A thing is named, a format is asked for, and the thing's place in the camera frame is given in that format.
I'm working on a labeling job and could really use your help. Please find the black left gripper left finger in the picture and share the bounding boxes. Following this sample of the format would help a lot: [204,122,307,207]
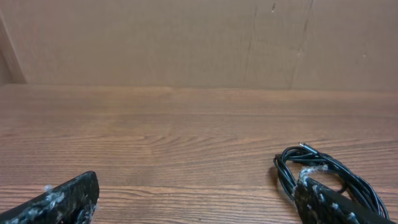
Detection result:
[1,171,100,224]

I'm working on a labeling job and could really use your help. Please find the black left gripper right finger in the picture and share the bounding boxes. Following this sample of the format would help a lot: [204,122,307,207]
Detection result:
[294,166,395,224]

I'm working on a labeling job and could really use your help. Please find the black cable bundle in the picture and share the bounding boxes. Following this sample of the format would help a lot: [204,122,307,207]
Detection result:
[273,142,390,220]

